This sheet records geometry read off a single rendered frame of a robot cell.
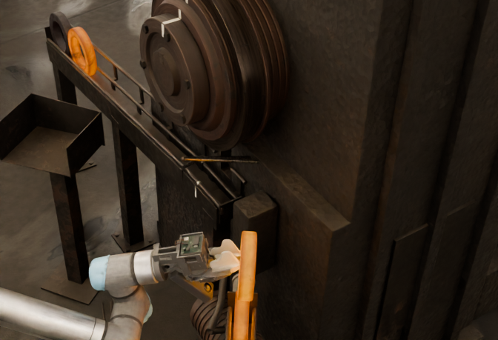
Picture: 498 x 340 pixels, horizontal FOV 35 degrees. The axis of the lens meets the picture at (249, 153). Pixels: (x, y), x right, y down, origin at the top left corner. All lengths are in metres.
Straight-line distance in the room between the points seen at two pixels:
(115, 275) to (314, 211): 0.51
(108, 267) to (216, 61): 0.53
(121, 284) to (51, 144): 0.95
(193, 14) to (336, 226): 0.61
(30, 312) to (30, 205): 1.60
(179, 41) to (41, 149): 0.89
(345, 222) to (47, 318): 0.73
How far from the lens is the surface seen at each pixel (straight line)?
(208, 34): 1.85
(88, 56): 2.88
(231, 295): 1.96
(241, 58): 1.81
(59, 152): 2.59
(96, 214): 3.23
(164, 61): 1.94
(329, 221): 1.92
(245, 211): 2.04
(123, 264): 1.77
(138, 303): 1.84
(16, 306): 1.75
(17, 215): 3.29
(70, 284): 2.97
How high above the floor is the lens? 2.20
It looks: 39 degrees down
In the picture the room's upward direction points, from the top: 2 degrees clockwise
